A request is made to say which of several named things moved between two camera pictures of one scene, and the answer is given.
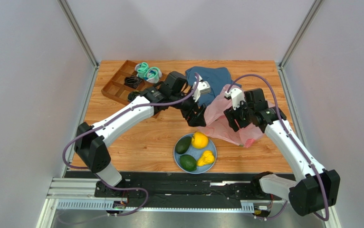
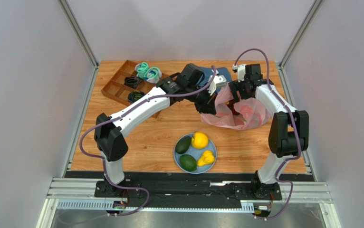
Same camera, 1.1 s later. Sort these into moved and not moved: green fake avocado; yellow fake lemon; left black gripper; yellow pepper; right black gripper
Moved: right black gripper; left black gripper
Not moved: yellow pepper; yellow fake lemon; green fake avocado
